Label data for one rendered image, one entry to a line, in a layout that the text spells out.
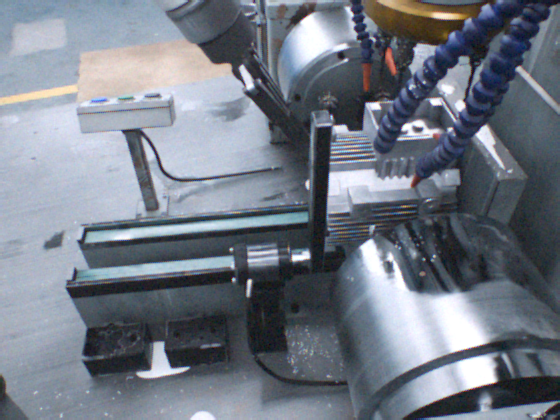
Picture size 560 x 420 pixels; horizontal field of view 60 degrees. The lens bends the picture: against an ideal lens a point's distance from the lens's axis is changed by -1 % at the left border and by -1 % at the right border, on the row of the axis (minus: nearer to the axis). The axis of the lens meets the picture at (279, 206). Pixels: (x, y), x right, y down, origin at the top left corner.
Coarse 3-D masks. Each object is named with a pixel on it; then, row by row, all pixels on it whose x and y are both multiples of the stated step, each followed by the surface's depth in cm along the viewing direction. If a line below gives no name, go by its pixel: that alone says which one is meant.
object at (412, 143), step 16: (368, 112) 74; (384, 112) 76; (416, 112) 77; (432, 112) 75; (448, 112) 73; (368, 128) 74; (416, 128) 72; (432, 128) 75; (448, 128) 70; (400, 144) 68; (416, 144) 69; (432, 144) 69; (384, 160) 70; (400, 160) 70; (416, 160) 71; (384, 176) 72; (400, 176) 72; (432, 176) 73
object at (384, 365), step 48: (384, 240) 55; (432, 240) 52; (480, 240) 52; (336, 288) 59; (384, 288) 51; (432, 288) 48; (480, 288) 47; (528, 288) 48; (384, 336) 48; (432, 336) 45; (480, 336) 43; (528, 336) 43; (384, 384) 46; (432, 384) 44; (480, 384) 42; (528, 384) 43
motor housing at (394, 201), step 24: (336, 144) 73; (360, 144) 74; (336, 168) 72; (360, 168) 72; (384, 192) 72; (408, 192) 72; (336, 216) 72; (384, 216) 73; (408, 216) 73; (336, 240) 74; (360, 240) 75
